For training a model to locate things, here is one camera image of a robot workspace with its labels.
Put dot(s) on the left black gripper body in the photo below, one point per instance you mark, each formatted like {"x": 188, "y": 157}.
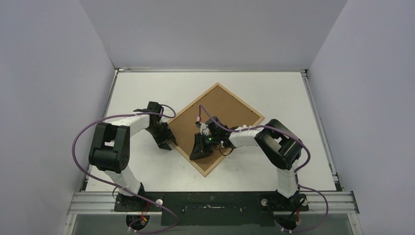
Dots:
{"x": 160, "y": 132}

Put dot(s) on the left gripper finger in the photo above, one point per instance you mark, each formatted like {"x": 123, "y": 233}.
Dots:
{"x": 164, "y": 146}
{"x": 169, "y": 135}

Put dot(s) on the wooden picture frame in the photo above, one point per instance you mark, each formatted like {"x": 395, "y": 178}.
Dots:
{"x": 181, "y": 152}

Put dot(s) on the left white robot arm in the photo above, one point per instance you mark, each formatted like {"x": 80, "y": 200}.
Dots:
{"x": 110, "y": 148}

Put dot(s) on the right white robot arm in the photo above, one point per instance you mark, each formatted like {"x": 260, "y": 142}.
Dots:
{"x": 279, "y": 145}

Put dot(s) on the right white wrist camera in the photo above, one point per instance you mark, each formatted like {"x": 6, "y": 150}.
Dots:
{"x": 199, "y": 121}

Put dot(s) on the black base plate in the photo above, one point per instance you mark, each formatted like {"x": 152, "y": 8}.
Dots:
{"x": 263, "y": 208}

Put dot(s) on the aluminium rail front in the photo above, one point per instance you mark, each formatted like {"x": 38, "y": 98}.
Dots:
{"x": 92, "y": 203}

